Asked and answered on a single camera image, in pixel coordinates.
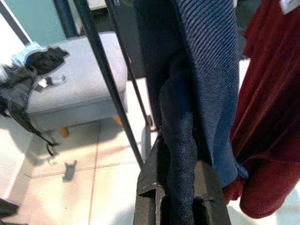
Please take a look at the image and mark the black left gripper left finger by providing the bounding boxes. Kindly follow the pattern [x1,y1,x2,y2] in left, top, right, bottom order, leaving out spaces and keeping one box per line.
[133,132,171,225]

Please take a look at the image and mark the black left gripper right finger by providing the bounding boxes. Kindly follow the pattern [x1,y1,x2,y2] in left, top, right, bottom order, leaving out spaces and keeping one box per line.
[192,161,232,225]

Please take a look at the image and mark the navy blue shirt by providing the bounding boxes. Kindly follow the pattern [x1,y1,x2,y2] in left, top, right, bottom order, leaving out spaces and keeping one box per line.
[135,0,249,225]

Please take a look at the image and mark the red hanging garment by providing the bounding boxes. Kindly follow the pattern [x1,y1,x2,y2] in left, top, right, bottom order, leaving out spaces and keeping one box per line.
[221,0,300,220]

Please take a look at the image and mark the black metal clothes rack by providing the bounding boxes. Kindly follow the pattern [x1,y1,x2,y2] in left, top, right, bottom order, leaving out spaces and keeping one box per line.
[72,0,162,169]

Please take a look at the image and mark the grey padded ottoman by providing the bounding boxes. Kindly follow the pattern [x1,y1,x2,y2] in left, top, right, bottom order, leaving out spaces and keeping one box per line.
[23,31,129,139]

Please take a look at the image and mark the crumpled black clothing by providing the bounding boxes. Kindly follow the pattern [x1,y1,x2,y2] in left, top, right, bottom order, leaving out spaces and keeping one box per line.
[0,45,70,157]

